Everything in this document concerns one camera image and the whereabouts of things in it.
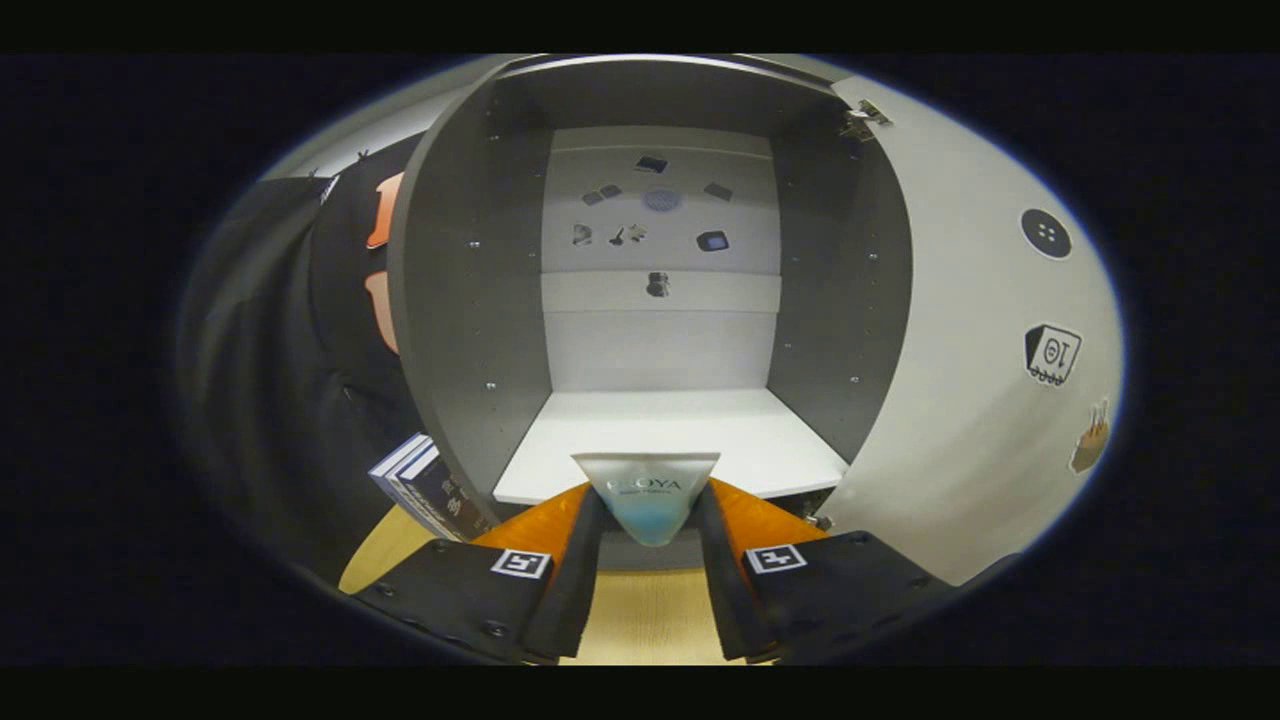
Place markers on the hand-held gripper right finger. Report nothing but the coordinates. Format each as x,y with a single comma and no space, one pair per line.
725,590

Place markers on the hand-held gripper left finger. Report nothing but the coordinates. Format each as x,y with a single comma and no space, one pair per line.
570,590

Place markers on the blue and white tube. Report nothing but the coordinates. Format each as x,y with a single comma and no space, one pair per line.
650,500

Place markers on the dark blue book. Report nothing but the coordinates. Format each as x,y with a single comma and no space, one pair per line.
445,498

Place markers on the white cabinet shelf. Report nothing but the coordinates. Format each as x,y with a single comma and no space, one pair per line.
660,430

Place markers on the grey cabinet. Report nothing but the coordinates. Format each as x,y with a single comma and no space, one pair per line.
450,330

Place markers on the white cabinet door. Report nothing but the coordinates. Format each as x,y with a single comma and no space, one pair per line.
960,420

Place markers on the black backdrop cloth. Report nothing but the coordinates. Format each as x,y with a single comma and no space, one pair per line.
280,400

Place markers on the metal door hinge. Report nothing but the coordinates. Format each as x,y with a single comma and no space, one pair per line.
866,118

